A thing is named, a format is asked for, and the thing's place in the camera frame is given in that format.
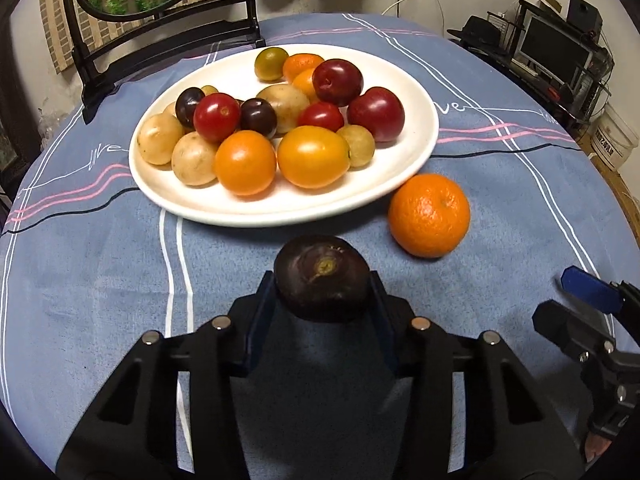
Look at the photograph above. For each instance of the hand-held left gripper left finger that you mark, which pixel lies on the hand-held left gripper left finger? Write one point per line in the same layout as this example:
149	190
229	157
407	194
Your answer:
257	320

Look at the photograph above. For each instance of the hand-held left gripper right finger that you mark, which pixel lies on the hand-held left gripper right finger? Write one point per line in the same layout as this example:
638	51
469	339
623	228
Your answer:
382	330

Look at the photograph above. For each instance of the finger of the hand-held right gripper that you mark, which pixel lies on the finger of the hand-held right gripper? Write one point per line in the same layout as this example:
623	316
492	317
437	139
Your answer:
560	325
590	286

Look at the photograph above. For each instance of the dark wrinkled passion fruit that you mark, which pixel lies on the dark wrinkled passion fruit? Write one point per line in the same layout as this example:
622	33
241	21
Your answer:
322	280

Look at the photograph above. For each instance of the dimpled mandarin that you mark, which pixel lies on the dimpled mandarin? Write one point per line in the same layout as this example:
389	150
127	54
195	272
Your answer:
429	215
300	62

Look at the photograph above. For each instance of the white oval plate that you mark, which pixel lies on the white oval plate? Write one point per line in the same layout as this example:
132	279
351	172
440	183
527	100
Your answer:
395	175

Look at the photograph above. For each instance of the smooth orange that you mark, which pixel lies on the smooth orange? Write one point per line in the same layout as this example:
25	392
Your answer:
245	162

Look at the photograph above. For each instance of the orange tomato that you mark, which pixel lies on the orange tomato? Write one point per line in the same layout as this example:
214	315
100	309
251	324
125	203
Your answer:
312	156
304	86

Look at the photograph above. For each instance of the tan round fruit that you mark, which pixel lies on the tan round fruit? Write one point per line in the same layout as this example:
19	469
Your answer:
160	138
194	158
285	105

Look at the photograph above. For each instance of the small tan longan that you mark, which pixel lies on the small tan longan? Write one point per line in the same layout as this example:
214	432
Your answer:
357	146
209	90

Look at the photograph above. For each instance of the dark purple plum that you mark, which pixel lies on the dark purple plum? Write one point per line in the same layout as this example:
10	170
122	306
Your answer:
258	117
187	105

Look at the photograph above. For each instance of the red tomato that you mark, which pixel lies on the red tomato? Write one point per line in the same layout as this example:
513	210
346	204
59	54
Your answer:
216	116
321	116

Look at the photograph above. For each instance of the red plum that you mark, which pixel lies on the red plum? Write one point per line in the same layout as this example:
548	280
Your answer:
337	81
376	112

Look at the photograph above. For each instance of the pale bumpy fruit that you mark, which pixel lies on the pale bumpy fruit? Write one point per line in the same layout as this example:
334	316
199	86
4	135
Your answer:
171	109

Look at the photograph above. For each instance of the green yellow tomato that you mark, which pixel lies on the green yellow tomato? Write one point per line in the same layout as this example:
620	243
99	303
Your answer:
271	63

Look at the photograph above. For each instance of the person's right hand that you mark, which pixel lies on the person's right hand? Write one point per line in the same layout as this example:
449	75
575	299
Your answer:
594	449

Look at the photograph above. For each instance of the white plastic bucket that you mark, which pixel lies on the white plastic bucket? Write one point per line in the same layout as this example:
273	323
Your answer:
610	137

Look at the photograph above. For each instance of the black computer rack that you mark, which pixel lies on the black computer rack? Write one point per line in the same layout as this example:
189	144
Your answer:
575	105

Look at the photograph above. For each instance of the computer monitor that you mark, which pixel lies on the computer monitor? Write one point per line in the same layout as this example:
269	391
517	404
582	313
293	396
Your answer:
552	50

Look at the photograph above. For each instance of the black speaker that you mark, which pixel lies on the black speaker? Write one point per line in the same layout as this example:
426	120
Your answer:
582	12

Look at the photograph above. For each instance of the black hat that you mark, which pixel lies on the black hat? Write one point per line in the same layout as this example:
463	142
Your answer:
477	32

